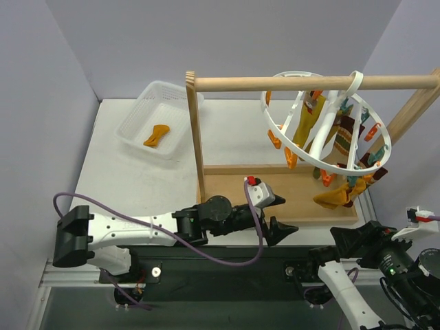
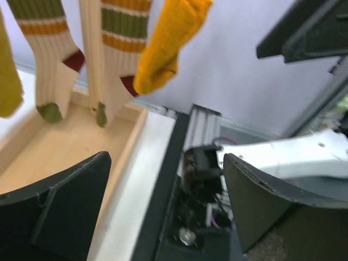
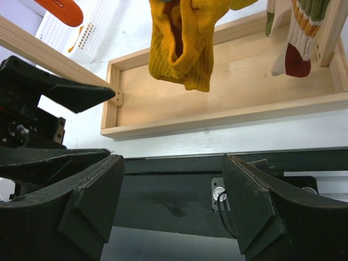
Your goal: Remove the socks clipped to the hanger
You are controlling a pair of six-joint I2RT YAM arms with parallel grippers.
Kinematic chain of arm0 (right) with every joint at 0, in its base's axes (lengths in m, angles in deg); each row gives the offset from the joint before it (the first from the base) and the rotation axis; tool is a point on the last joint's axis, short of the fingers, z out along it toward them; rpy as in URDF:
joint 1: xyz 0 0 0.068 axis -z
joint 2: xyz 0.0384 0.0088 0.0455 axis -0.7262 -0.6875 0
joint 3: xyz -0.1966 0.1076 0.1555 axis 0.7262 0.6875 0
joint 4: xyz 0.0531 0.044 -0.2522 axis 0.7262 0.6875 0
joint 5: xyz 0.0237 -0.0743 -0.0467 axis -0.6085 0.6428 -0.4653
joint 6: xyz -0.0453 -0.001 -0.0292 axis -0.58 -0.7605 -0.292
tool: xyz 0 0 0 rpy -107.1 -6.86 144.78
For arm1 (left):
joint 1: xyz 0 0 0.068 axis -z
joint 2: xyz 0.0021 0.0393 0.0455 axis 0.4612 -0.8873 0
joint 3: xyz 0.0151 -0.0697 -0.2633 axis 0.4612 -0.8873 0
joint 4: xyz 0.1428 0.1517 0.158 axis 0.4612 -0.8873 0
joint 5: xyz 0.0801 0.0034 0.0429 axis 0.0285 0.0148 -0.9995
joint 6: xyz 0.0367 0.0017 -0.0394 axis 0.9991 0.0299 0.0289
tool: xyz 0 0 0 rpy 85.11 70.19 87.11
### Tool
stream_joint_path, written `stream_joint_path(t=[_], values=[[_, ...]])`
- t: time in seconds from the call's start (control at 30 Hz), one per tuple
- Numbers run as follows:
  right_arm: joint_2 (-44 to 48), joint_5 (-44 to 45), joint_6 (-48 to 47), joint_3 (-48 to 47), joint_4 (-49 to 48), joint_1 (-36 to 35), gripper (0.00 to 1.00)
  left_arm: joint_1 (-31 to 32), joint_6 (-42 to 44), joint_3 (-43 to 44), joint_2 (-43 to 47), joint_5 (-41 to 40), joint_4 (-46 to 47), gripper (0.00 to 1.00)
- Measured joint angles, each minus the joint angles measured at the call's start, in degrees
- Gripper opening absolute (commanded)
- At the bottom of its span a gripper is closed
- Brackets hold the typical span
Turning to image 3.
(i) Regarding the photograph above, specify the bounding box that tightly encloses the striped cream maroon sock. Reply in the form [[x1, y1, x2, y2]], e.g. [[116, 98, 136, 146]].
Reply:
[[265, 0, 330, 78]]

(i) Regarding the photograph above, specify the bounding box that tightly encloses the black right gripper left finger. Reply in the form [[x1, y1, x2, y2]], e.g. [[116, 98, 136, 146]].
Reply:
[[1, 154, 125, 260]]

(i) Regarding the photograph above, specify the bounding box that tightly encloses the wooden hanger rack stand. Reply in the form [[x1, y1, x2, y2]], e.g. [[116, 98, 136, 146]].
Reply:
[[1, 12, 347, 139]]

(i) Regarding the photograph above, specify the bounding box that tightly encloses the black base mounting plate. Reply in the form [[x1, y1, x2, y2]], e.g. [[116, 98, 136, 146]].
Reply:
[[113, 148, 347, 238]]

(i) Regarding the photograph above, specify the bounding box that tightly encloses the mustard yellow sock front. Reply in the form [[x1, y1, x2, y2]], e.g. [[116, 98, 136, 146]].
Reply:
[[148, 0, 254, 92]]

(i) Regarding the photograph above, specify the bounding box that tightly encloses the white plastic mesh basket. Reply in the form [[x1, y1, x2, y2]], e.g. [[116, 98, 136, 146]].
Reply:
[[35, 0, 128, 64]]

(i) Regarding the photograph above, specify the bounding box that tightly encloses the orange clothes peg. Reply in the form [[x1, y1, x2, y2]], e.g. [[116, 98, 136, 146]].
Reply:
[[35, 0, 83, 27]]

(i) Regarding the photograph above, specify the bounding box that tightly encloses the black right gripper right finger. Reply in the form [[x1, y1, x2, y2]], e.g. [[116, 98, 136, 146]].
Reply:
[[222, 155, 347, 260]]

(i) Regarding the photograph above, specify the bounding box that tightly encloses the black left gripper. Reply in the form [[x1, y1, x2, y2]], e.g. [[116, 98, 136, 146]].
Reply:
[[1, 55, 115, 185]]

